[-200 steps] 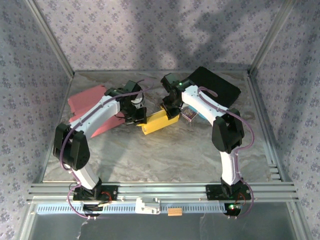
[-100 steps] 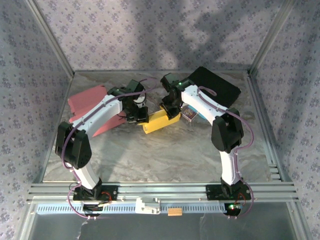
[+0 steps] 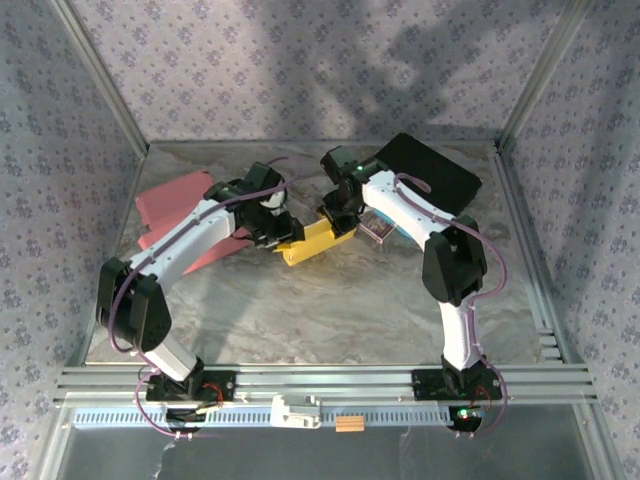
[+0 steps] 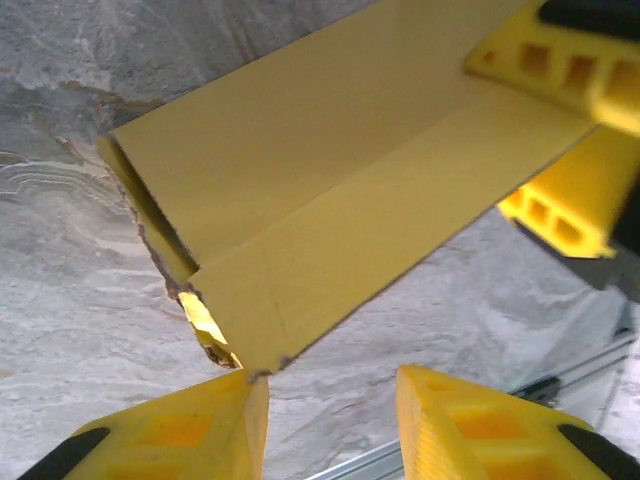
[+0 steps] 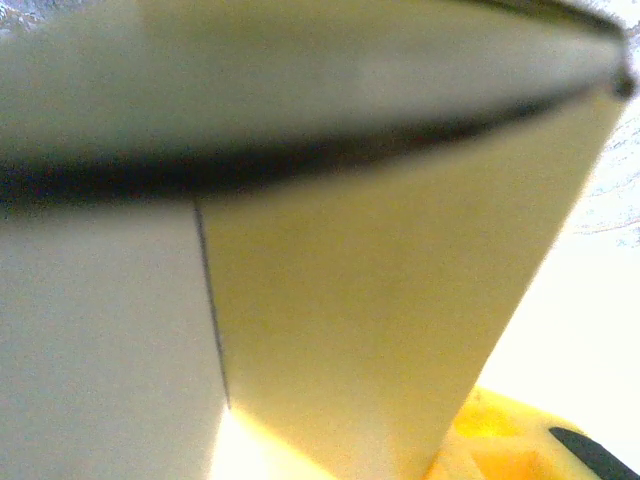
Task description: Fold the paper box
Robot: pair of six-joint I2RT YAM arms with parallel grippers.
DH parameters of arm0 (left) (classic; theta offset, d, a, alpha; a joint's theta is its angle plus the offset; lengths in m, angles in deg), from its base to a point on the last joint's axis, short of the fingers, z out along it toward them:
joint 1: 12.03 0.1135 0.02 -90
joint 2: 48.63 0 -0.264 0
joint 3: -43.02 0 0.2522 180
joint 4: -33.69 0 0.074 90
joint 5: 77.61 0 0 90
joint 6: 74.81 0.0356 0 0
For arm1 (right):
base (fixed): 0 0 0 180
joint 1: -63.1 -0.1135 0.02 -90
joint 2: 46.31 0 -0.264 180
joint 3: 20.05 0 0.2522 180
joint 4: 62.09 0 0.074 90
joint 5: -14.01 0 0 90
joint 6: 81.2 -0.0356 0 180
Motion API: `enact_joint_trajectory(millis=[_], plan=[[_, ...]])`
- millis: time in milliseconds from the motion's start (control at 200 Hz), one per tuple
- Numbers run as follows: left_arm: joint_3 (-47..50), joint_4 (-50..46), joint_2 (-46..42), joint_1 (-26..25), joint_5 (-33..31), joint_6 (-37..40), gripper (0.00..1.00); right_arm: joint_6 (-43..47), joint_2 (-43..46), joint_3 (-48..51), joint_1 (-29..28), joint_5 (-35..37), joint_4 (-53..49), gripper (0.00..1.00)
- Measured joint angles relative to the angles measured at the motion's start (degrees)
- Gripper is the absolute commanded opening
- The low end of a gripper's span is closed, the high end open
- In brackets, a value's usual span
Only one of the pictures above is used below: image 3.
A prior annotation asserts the yellow paper box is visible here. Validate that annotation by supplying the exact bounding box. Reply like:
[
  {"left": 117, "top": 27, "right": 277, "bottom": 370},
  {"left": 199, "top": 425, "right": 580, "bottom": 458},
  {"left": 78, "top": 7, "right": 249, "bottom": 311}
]
[{"left": 272, "top": 219, "right": 352, "bottom": 269}]

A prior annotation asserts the pink paper box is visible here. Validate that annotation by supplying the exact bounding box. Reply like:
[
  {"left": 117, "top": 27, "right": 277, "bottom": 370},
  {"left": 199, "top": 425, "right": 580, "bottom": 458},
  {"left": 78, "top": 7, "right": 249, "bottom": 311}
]
[{"left": 135, "top": 169, "right": 254, "bottom": 276}]

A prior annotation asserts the small purple card box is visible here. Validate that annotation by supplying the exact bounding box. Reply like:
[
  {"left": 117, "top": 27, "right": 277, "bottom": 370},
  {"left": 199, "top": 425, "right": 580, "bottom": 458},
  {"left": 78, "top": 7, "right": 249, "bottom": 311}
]
[{"left": 357, "top": 209, "right": 396, "bottom": 245}]

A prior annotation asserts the black hard case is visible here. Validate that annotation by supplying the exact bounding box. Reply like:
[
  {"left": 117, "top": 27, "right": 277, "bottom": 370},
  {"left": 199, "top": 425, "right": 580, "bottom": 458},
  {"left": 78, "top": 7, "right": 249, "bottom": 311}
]
[{"left": 374, "top": 131, "right": 484, "bottom": 217}]

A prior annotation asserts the white connector block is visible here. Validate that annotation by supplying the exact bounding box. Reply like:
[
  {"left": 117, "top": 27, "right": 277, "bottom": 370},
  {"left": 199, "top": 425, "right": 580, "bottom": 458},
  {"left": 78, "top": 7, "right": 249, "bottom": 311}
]
[{"left": 269, "top": 393, "right": 322, "bottom": 430}]

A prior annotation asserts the grey metal bottom panel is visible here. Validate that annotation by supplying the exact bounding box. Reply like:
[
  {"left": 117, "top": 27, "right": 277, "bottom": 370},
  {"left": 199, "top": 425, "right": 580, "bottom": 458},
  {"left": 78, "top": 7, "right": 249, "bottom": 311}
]
[{"left": 39, "top": 399, "right": 626, "bottom": 480}]

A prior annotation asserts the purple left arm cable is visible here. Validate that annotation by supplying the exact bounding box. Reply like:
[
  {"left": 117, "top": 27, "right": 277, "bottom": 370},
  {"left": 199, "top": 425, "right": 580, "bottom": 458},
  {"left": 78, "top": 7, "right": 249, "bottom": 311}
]
[{"left": 108, "top": 155, "right": 304, "bottom": 441}]

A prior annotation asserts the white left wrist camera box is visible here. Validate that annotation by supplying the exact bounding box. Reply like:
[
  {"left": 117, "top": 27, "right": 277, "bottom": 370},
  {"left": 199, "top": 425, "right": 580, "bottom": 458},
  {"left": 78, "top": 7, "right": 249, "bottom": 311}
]
[{"left": 258, "top": 188, "right": 290, "bottom": 215}]

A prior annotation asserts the aluminium back rail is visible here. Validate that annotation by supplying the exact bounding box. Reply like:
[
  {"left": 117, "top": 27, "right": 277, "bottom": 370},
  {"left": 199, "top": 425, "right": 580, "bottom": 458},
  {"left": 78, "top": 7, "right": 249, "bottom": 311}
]
[{"left": 147, "top": 139, "right": 501, "bottom": 150}]

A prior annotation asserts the aluminium left side rail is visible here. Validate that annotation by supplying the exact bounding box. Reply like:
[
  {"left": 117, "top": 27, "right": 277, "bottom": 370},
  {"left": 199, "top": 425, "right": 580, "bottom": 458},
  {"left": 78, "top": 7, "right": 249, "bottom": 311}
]
[{"left": 64, "top": 144, "right": 151, "bottom": 369}]

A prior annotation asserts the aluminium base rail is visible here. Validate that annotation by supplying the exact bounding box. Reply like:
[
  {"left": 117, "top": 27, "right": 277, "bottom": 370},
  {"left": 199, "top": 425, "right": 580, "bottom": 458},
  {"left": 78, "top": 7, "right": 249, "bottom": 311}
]
[{"left": 55, "top": 363, "right": 599, "bottom": 405}]

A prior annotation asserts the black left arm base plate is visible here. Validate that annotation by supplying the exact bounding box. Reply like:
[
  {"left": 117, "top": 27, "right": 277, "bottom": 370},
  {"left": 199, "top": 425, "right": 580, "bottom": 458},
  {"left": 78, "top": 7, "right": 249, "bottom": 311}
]
[{"left": 144, "top": 369, "right": 237, "bottom": 404}]

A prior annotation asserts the aluminium right side rail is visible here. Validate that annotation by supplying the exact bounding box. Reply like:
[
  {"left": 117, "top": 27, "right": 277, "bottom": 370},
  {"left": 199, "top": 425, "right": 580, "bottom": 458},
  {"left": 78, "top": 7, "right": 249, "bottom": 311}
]
[{"left": 492, "top": 144, "right": 587, "bottom": 369}]

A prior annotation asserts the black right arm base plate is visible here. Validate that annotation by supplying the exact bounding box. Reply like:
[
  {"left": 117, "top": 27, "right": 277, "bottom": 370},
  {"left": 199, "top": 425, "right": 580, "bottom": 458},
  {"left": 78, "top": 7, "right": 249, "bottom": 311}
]
[{"left": 410, "top": 368, "right": 503, "bottom": 401}]

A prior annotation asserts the light blue slotted cable duct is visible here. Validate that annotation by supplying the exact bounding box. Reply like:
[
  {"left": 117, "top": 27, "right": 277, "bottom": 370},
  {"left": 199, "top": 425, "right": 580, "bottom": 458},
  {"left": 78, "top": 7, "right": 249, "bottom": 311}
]
[{"left": 72, "top": 403, "right": 454, "bottom": 429}]

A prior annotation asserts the aluminium left corner post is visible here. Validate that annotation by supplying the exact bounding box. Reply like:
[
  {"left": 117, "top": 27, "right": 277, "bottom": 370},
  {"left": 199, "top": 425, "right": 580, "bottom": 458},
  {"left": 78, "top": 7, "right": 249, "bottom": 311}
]
[{"left": 47, "top": 0, "right": 151, "bottom": 151}]

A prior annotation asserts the aluminium corner post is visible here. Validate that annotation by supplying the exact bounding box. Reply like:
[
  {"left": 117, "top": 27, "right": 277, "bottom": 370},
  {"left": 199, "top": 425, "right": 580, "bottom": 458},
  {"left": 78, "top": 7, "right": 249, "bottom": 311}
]
[
  {"left": 497, "top": 0, "right": 596, "bottom": 151},
  {"left": 47, "top": 0, "right": 151, "bottom": 151}
]

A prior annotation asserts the black round cable mount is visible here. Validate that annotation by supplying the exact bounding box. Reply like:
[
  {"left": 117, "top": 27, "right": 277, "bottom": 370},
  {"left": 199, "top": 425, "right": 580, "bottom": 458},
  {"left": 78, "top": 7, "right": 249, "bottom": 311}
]
[
  {"left": 447, "top": 405, "right": 485, "bottom": 435},
  {"left": 164, "top": 407, "right": 206, "bottom": 435}
]

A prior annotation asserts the aluminium right corner post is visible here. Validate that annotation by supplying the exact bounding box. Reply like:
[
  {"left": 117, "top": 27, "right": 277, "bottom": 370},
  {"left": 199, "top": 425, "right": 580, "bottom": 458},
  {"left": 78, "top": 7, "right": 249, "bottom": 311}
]
[{"left": 497, "top": 0, "right": 596, "bottom": 151}]

